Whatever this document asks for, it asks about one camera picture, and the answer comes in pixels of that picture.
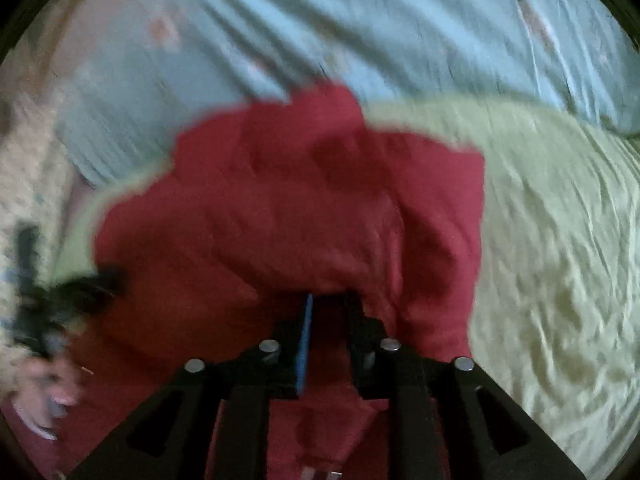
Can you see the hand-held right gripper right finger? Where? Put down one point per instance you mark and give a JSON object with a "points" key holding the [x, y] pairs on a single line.
{"points": [[357, 340]]}

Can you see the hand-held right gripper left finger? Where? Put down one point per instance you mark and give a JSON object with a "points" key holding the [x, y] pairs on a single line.
{"points": [[304, 345]]}

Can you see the light green blanket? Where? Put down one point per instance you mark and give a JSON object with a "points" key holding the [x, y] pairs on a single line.
{"points": [[550, 260]]}

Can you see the red quilted garment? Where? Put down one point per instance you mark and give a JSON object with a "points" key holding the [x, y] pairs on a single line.
{"points": [[280, 210]]}

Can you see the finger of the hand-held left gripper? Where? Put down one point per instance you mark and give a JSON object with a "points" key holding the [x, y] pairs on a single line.
{"points": [[92, 287]]}

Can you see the person's left hand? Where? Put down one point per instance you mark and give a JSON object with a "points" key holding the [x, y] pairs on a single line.
{"points": [[52, 390]]}

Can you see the yellow animal print pillow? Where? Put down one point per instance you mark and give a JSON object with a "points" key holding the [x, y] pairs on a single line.
{"points": [[27, 185]]}

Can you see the light blue floral quilt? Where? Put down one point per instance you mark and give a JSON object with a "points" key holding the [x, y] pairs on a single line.
{"points": [[350, 25]]}

